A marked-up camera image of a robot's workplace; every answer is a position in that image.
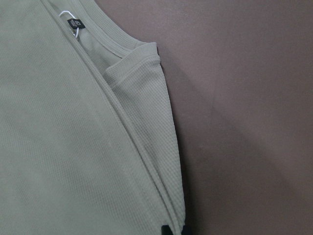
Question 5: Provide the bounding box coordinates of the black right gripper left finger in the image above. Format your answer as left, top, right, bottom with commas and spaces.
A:
161, 225, 173, 235

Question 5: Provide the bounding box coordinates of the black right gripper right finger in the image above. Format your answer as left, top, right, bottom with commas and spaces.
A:
181, 225, 192, 235

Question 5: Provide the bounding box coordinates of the green long-sleeve shirt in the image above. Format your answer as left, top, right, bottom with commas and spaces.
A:
0, 0, 185, 235

